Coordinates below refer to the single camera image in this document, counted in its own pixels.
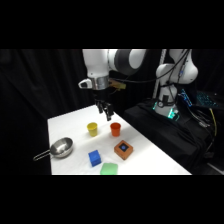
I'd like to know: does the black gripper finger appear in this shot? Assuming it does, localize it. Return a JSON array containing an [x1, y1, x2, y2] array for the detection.
[[103, 102, 115, 122], [96, 102, 104, 115]]

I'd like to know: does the blue cube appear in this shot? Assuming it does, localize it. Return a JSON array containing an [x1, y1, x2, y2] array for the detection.
[[88, 149, 102, 168]]

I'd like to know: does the orange plastic cup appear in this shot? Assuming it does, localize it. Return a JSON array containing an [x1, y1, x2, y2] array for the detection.
[[110, 122, 122, 138]]

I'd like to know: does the yellow plastic cup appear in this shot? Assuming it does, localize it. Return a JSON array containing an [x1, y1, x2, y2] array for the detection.
[[86, 122, 99, 138]]

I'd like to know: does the orange block with blue dot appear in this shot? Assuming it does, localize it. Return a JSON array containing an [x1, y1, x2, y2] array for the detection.
[[113, 139, 134, 161]]

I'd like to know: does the silver metal saucepan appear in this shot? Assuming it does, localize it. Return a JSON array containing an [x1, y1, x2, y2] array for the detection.
[[32, 137, 75, 162]]

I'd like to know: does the green flat block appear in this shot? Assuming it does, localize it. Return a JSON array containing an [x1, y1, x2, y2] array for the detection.
[[99, 162, 119, 176]]

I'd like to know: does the black robot stand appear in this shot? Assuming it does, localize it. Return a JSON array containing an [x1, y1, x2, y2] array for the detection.
[[123, 99, 224, 176]]

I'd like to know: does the black curtain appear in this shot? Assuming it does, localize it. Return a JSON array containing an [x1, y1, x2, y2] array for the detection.
[[0, 49, 98, 176]]

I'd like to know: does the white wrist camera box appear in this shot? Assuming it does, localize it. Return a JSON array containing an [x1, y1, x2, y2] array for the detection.
[[78, 78, 94, 90]]

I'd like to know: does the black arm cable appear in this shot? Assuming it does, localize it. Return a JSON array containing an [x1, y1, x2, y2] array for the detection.
[[109, 49, 192, 85]]

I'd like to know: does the yellow cable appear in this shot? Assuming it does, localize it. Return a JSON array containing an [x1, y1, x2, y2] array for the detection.
[[209, 108, 218, 138]]

